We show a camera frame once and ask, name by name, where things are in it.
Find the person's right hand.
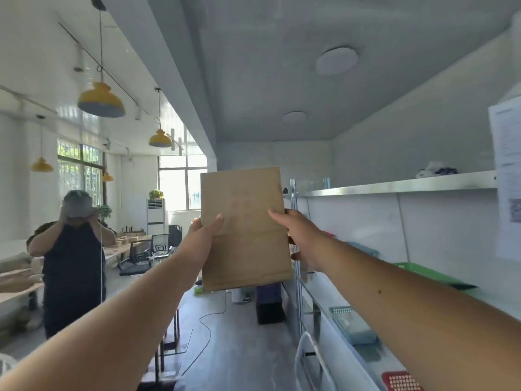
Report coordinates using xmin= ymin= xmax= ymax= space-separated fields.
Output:
xmin=268 ymin=208 xmax=337 ymax=273

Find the person's left hand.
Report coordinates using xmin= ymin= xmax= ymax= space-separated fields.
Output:
xmin=178 ymin=213 xmax=224 ymax=289

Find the brown paper envelope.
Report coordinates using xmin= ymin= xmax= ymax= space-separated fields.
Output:
xmin=200 ymin=167 xmax=294 ymax=292

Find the person's left forearm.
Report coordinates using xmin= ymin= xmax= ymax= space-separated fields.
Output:
xmin=0 ymin=244 xmax=202 ymax=391

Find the person's right forearm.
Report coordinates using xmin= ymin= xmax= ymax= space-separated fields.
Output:
xmin=313 ymin=239 xmax=521 ymax=391

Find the bright window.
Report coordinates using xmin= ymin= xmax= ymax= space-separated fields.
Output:
xmin=158 ymin=154 xmax=208 ymax=212

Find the black office chair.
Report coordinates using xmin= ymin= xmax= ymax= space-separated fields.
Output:
xmin=150 ymin=234 xmax=171 ymax=258
xmin=118 ymin=240 xmax=153 ymax=277

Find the white standing air conditioner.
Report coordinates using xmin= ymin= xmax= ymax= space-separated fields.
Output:
xmin=147 ymin=198 xmax=169 ymax=237

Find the black box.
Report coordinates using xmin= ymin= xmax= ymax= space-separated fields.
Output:
xmin=256 ymin=283 xmax=286 ymax=325

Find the blue plastic tray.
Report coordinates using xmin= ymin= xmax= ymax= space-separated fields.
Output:
xmin=346 ymin=241 xmax=380 ymax=258

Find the long wooden table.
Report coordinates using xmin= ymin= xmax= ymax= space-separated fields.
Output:
xmin=0 ymin=234 xmax=153 ymax=306

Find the teal plastic basket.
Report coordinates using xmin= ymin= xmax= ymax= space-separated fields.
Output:
xmin=329 ymin=306 xmax=379 ymax=346

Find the grey bucket hat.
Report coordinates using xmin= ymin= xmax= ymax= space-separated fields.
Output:
xmin=62 ymin=190 xmax=98 ymax=219

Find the window with metal bars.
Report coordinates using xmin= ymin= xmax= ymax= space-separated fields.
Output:
xmin=57 ymin=138 xmax=106 ymax=208

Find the green plastic basket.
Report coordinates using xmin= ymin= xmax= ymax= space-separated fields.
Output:
xmin=392 ymin=262 xmax=479 ymax=291

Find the white and blue cloth bundle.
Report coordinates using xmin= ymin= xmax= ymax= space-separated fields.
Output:
xmin=415 ymin=161 xmax=458 ymax=179

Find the large yellow pendant lamp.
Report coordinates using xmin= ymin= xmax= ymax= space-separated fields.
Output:
xmin=77 ymin=0 xmax=126 ymax=118

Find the red plastic basket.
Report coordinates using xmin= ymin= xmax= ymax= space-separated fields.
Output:
xmin=381 ymin=371 xmax=424 ymax=391

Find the white paper notice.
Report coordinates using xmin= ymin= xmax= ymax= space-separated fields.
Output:
xmin=488 ymin=94 xmax=521 ymax=263

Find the white cable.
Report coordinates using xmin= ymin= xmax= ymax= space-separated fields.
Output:
xmin=178 ymin=290 xmax=228 ymax=377

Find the white wire chair back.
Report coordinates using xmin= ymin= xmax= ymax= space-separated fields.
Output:
xmin=294 ymin=332 xmax=338 ymax=391

